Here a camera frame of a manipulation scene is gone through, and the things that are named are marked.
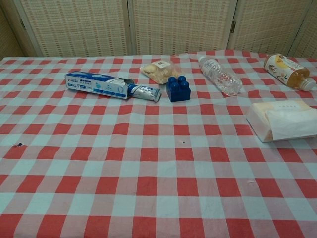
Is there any clear plastic water bottle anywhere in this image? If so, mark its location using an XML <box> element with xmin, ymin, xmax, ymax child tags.
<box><xmin>199</xmin><ymin>56</ymin><xmax>243</xmax><ymax>97</ymax></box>

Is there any silver blue toothpaste tube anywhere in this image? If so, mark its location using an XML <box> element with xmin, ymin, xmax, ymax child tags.
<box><xmin>128</xmin><ymin>83</ymin><xmax>162</xmax><ymax>103</ymax></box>

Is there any clear bag of snacks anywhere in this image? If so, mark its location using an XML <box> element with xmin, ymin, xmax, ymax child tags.
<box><xmin>140</xmin><ymin>59</ymin><xmax>183</xmax><ymax>85</ymax></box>

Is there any blue white toothpaste box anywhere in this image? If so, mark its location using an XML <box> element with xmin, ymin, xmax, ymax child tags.
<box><xmin>64</xmin><ymin>71</ymin><xmax>136</xmax><ymax>101</ymax></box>

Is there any red white checkered tablecloth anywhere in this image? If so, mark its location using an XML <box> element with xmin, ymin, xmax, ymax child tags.
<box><xmin>0</xmin><ymin>49</ymin><xmax>317</xmax><ymax>238</ymax></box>

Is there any woven folding screen panel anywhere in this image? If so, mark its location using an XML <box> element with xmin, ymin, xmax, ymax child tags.
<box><xmin>227</xmin><ymin>0</ymin><xmax>314</xmax><ymax>55</ymax></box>
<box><xmin>13</xmin><ymin>0</ymin><xmax>133</xmax><ymax>59</ymax></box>
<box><xmin>0</xmin><ymin>0</ymin><xmax>34</xmax><ymax>61</ymax></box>
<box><xmin>288</xmin><ymin>4</ymin><xmax>317</xmax><ymax>60</ymax></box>
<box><xmin>127</xmin><ymin>0</ymin><xmax>238</xmax><ymax>57</ymax></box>

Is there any amber tea bottle yellow label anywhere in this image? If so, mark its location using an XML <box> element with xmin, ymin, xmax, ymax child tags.
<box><xmin>264</xmin><ymin>54</ymin><xmax>317</xmax><ymax>92</ymax></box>

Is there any blue plastic building block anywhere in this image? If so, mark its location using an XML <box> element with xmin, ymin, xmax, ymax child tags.
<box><xmin>166</xmin><ymin>75</ymin><xmax>192</xmax><ymax>103</ymax></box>

